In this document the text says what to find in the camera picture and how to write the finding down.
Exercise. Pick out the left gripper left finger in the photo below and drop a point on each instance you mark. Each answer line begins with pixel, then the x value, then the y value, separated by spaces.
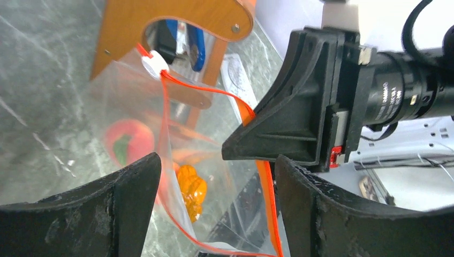
pixel 106 217

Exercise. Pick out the orange wooden shelf rack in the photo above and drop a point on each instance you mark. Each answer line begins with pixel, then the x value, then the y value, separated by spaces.
pixel 210 27

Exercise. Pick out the blue stapler tool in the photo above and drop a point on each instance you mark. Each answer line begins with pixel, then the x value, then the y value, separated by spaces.
pixel 187 42

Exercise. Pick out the red peach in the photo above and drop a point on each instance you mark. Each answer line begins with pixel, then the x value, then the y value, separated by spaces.
pixel 128 140

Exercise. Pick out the clear zip top bag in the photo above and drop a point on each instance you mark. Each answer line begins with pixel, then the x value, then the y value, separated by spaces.
pixel 190 121

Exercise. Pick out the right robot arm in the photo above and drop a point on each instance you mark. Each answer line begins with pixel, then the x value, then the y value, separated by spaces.
pixel 405 141

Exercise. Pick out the dark orange fruit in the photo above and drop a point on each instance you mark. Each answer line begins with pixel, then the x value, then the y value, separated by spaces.
pixel 193 190

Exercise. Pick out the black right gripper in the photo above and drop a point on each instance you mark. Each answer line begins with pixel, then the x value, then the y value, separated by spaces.
pixel 383 88

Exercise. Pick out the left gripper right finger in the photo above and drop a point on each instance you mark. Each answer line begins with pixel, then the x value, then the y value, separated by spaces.
pixel 322 219

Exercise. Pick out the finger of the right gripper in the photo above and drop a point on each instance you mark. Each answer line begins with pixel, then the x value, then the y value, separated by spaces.
pixel 293 118

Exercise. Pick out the white paper card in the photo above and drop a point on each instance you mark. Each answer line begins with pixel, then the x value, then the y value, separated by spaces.
pixel 235 80

